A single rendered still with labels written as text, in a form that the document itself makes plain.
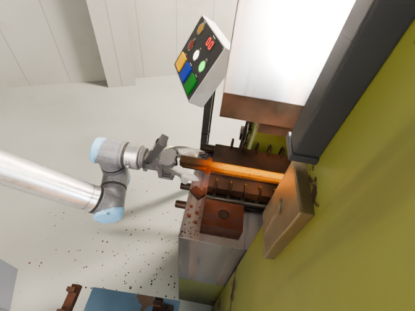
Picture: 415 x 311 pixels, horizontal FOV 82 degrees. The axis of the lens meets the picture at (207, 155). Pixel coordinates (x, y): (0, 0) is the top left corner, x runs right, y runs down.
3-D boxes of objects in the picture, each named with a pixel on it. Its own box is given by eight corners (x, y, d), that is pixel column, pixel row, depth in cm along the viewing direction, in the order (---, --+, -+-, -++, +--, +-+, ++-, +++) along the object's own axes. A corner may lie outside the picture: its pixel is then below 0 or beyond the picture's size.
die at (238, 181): (205, 199, 80) (207, 184, 73) (213, 155, 93) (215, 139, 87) (331, 221, 79) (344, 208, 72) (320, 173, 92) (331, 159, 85)
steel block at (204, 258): (178, 277, 104) (178, 237, 70) (194, 202, 129) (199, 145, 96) (306, 302, 102) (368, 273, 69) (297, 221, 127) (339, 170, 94)
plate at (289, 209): (262, 258, 42) (299, 212, 29) (262, 212, 48) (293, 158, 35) (273, 260, 42) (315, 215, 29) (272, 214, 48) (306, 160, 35)
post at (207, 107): (196, 187, 191) (208, 58, 110) (196, 183, 193) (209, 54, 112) (201, 188, 191) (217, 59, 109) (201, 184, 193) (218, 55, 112)
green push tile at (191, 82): (186, 95, 107) (195, 81, 103) (183, 85, 111) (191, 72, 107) (190, 96, 108) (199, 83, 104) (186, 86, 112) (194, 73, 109)
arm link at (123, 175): (104, 197, 89) (95, 178, 80) (108, 172, 97) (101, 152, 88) (129, 195, 91) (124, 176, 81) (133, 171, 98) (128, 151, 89)
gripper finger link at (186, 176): (198, 187, 79) (176, 173, 82) (199, 177, 74) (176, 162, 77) (192, 194, 77) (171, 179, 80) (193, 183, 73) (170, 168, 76)
